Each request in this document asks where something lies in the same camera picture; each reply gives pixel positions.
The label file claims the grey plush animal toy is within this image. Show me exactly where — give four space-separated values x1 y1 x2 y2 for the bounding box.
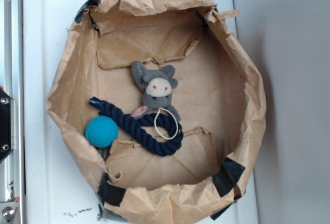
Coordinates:
131 60 180 128

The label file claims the brown paper bag bin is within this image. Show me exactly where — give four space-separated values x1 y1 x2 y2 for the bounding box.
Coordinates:
46 0 266 223

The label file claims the white plastic tray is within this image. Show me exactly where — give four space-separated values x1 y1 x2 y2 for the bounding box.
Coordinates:
22 0 260 224

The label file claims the blue dimpled ball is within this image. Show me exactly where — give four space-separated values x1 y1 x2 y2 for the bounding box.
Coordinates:
85 116 119 148

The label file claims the silver metal rail frame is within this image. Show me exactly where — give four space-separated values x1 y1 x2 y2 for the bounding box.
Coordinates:
1 0 27 223

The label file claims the black bracket with screws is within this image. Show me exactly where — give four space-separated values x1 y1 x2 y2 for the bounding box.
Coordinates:
0 86 14 163

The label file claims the dark blue twisted rope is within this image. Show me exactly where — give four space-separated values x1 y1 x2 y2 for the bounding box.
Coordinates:
88 96 184 157

